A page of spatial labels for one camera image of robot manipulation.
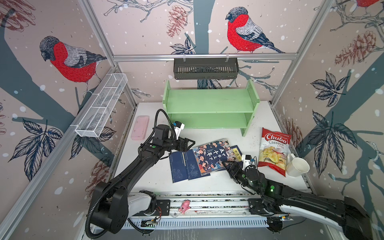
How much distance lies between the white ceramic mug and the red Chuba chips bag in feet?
0.06

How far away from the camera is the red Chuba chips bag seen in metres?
0.86

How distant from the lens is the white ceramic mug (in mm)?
776

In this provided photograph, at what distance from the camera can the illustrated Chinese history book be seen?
2.78 ft

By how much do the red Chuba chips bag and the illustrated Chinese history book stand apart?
187 millimetres

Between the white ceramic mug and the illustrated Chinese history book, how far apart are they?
31 centimetres
